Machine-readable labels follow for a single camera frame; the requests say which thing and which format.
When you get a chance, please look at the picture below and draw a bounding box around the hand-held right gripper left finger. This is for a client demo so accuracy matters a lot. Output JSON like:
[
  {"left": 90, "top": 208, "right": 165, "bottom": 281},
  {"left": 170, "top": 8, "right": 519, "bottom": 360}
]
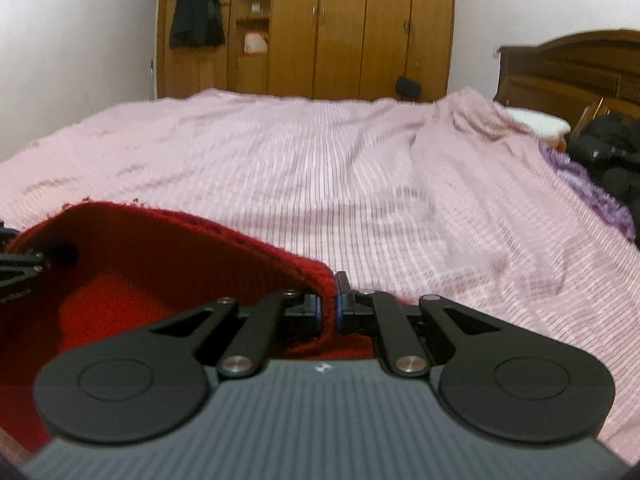
[{"left": 150, "top": 287, "right": 323, "bottom": 378}]

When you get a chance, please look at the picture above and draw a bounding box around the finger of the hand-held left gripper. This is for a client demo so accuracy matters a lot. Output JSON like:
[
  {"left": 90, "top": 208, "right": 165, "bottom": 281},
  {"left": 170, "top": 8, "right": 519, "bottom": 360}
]
[{"left": 0, "top": 249, "right": 49, "bottom": 287}]

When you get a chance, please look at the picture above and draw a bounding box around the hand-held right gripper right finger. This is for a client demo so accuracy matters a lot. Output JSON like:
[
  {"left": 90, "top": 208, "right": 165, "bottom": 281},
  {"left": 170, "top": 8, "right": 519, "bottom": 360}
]
[{"left": 336, "top": 271, "right": 501, "bottom": 377}]

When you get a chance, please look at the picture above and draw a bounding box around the red knit cardigan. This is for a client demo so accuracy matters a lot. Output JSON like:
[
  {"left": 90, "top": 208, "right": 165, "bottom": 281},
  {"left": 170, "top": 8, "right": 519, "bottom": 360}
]
[{"left": 0, "top": 201, "right": 383, "bottom": 456}]

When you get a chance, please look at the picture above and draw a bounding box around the pink dotted bed sheet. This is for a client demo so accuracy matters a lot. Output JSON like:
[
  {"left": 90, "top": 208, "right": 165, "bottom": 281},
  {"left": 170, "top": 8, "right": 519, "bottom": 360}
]
[{"left": 0, "top": 86, "right": 640, "bottom": 453}]

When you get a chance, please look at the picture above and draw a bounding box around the small black hanging bag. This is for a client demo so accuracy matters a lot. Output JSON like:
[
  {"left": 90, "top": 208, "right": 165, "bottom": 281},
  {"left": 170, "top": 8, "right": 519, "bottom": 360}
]
[{"left": 395, "top": 76, "right": 422, "bottom": 102}]

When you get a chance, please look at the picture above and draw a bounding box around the white pillow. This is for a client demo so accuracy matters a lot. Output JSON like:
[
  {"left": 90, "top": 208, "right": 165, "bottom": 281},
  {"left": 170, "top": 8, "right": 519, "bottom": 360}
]
[{"left": 504, "top": 106, "right": 572, "bottom": 140}]

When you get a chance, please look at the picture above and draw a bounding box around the white and orange bag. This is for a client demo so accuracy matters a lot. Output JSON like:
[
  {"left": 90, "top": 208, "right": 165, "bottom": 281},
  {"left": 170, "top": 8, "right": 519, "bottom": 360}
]
[{"left": 243, "top": 30, "right": 269, "bottom": 56}]

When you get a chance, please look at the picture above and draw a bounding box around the purple cloth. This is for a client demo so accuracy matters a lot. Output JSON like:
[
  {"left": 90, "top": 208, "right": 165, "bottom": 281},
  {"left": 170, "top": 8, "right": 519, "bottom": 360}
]
[{"left": 537, "top": 139, "right": 637, "bottom": 247}]

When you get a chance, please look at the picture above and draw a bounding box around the wooden wardrobe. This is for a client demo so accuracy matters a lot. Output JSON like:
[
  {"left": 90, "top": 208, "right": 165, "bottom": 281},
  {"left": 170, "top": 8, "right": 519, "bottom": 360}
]
[{"left": 156, "top": 0, "right": 458, "bottom": 102}]

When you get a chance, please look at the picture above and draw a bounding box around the black hanging coat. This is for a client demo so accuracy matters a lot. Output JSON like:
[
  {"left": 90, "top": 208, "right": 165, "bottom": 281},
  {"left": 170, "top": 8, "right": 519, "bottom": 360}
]
[{"left": 166, "top": 0, "right": 227, "bottom": 52}]

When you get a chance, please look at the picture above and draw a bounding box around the dark wooden headboard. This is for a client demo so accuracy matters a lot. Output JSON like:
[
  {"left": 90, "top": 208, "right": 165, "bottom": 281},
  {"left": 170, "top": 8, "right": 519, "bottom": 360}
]
[{"left": 496, "top": 29, "right": 640, "bottom": 123}]

